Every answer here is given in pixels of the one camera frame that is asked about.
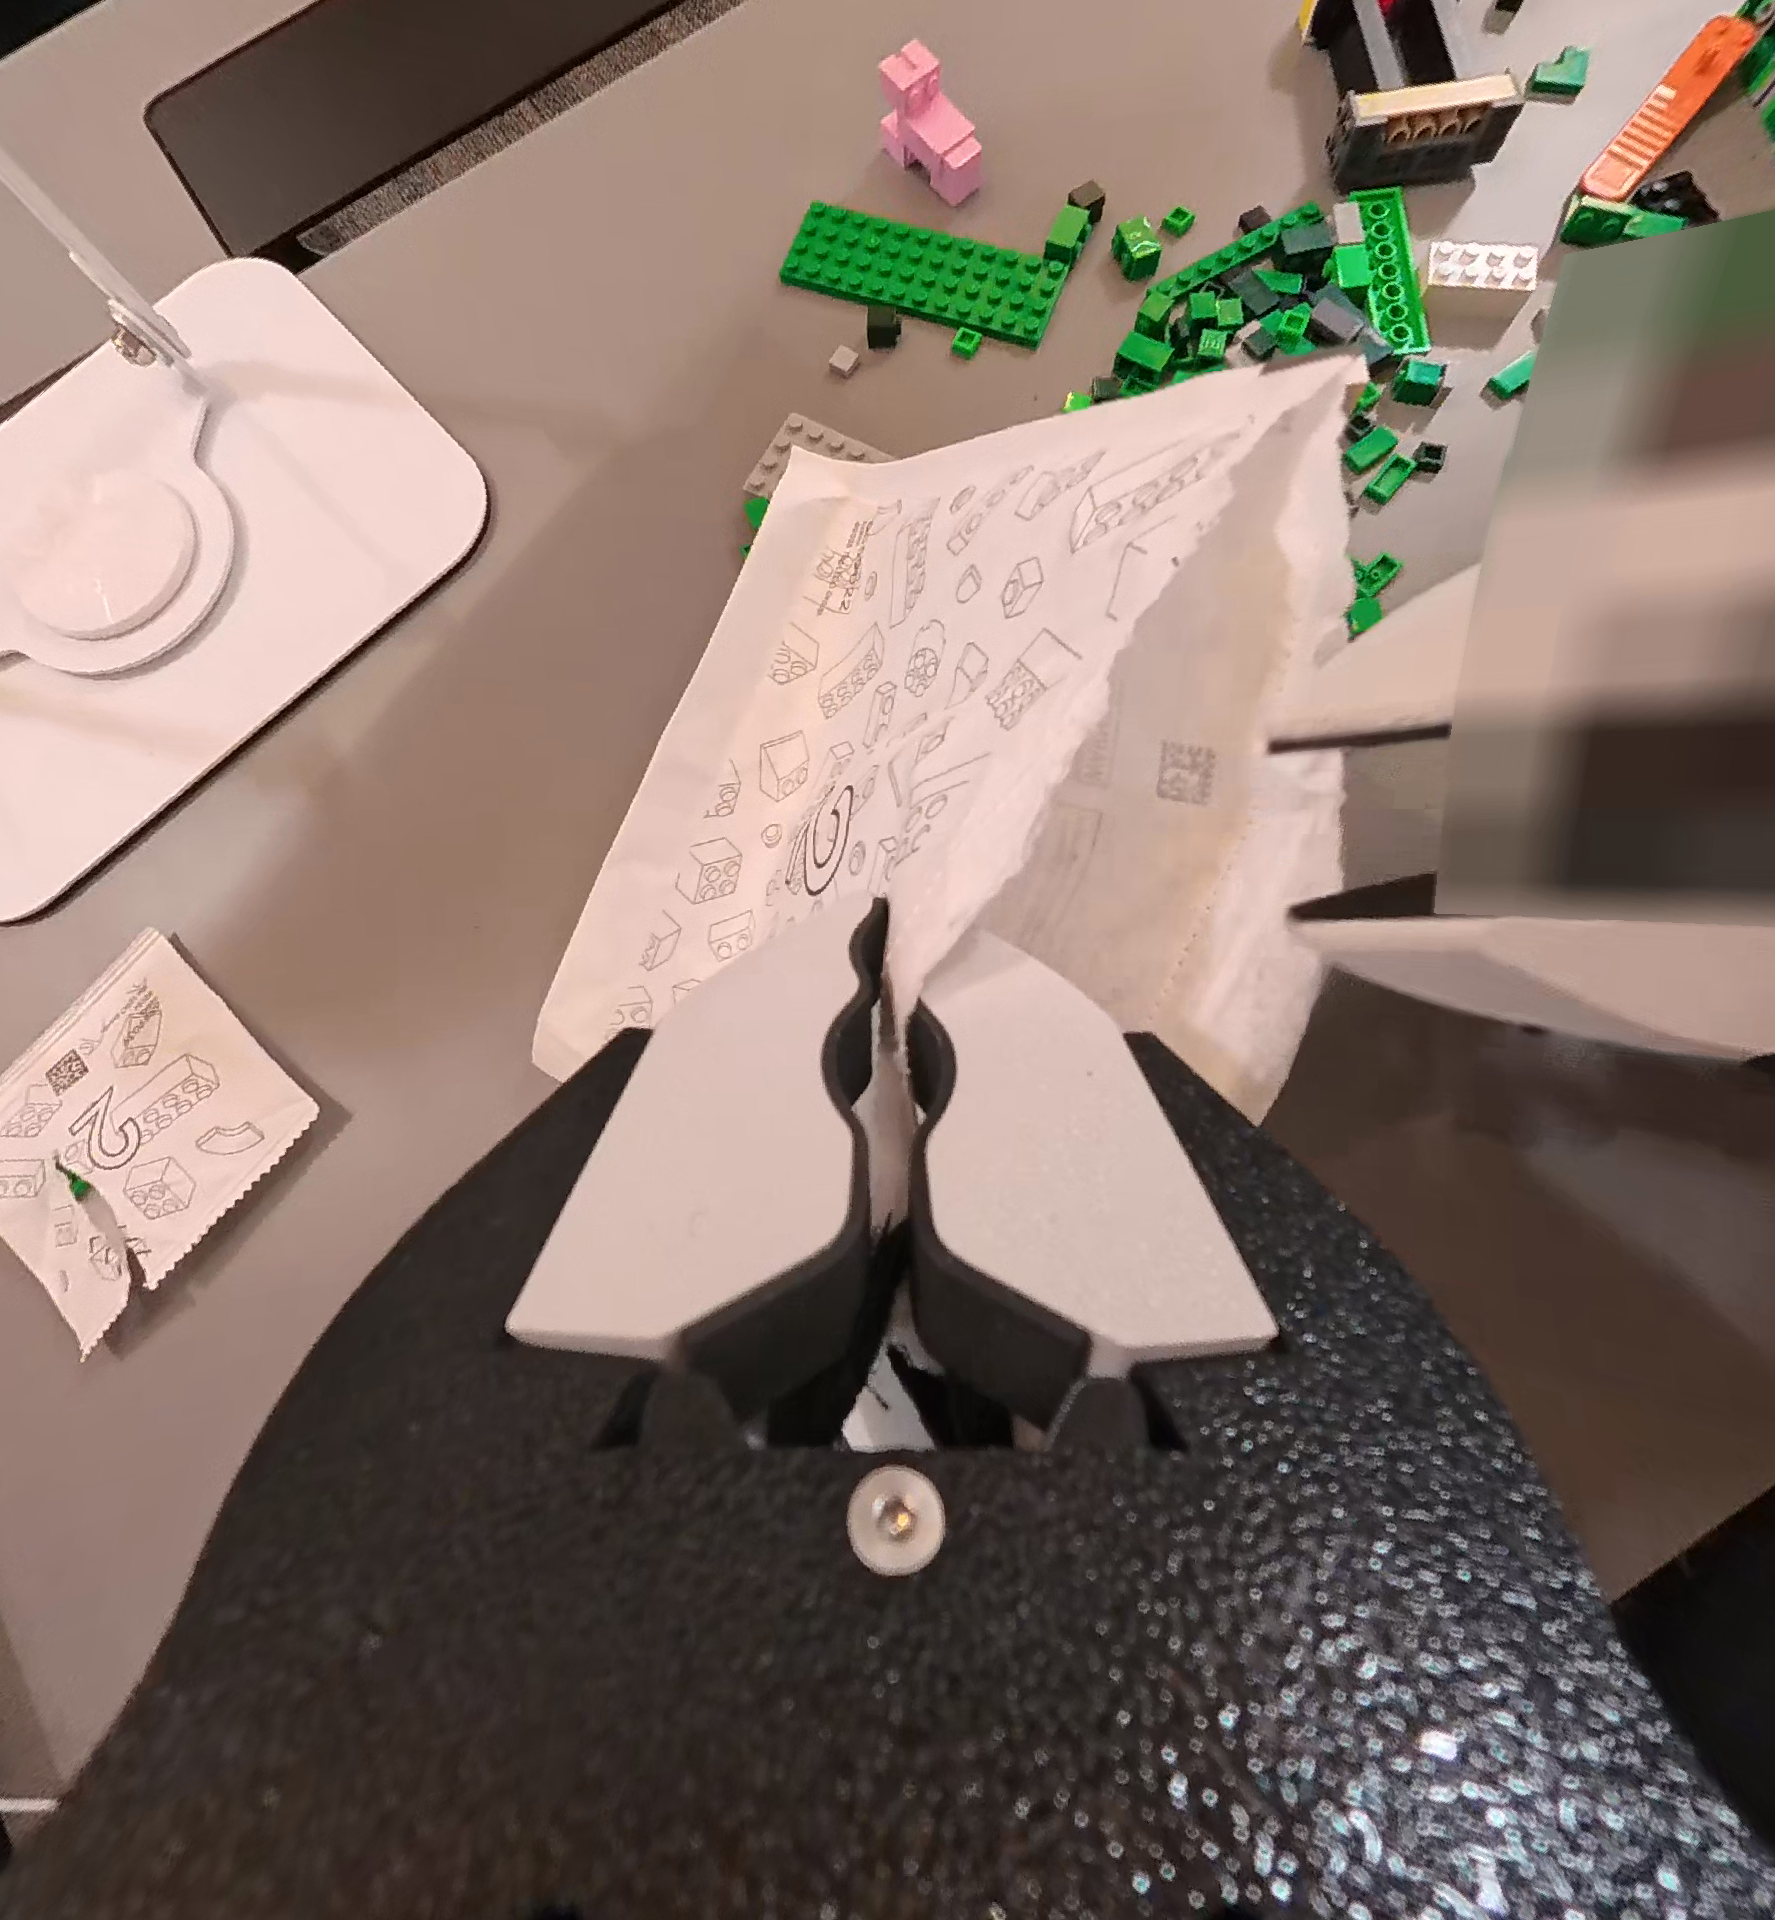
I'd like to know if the black grey toy brick build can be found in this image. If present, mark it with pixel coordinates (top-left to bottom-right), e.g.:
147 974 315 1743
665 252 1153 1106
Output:
1302 0 1525 190

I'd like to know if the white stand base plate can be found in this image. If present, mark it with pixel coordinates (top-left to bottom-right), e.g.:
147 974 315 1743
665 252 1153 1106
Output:
0 255 494 924

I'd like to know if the green toy brick baseplate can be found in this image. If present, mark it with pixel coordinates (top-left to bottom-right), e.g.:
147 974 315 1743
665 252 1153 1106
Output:
780 200 1082 355

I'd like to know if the pile of green toy bricks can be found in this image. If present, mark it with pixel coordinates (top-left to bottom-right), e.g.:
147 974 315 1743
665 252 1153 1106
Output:
1044 176 1688 638

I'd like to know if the small torn printed paper bag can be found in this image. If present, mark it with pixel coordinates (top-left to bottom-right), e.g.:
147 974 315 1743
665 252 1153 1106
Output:
0 929 323 1358

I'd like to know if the white toy brick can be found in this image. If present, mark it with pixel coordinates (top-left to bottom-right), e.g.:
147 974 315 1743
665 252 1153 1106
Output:
1428 241 1546 300

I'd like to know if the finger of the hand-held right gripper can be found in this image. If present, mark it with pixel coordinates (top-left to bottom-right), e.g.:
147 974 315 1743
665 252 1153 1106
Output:
1284 884 1775 1072
1267 563 1495 753

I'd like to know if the orange brick separator tool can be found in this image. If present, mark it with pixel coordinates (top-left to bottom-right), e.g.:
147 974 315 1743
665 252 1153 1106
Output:
1581 18 1766 200

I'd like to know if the grey toy brick plate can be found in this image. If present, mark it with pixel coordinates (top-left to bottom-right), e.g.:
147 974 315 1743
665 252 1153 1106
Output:
743 414 900 504

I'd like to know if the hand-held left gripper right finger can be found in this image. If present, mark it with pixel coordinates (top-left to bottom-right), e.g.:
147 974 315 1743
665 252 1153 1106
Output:
902 969 1284 1447

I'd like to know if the large printed white paper bag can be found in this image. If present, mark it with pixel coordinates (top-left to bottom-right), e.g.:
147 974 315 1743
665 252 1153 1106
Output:
532 353 1377 1127

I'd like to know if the pink toy brick pig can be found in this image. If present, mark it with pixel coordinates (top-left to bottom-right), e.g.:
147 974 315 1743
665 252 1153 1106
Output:
872 43 990 209

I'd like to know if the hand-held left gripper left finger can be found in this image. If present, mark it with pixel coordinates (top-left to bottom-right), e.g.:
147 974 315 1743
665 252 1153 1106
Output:
507 899 902 1442

